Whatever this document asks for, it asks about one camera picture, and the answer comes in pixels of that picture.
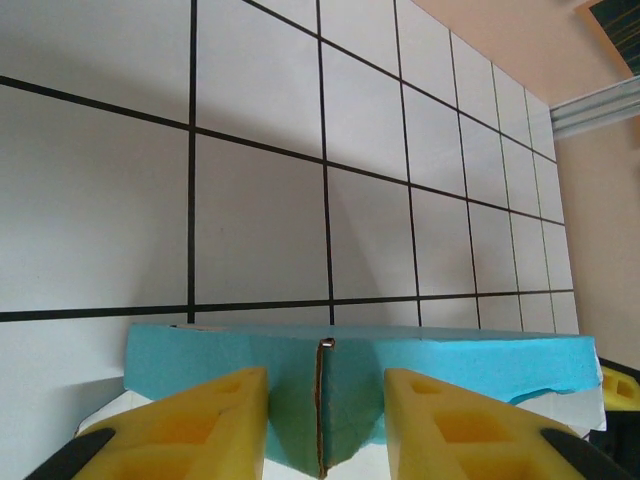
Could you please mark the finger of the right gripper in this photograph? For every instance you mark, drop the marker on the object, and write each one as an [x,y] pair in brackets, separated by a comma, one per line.
[622,387]

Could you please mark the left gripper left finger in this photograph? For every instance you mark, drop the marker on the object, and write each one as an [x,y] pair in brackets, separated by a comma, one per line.
[175,440]

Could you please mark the aluminium frame post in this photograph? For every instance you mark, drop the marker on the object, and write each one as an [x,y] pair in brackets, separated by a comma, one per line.
[595,112]

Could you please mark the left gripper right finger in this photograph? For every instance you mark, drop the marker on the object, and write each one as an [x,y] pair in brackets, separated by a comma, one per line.
[475,440]

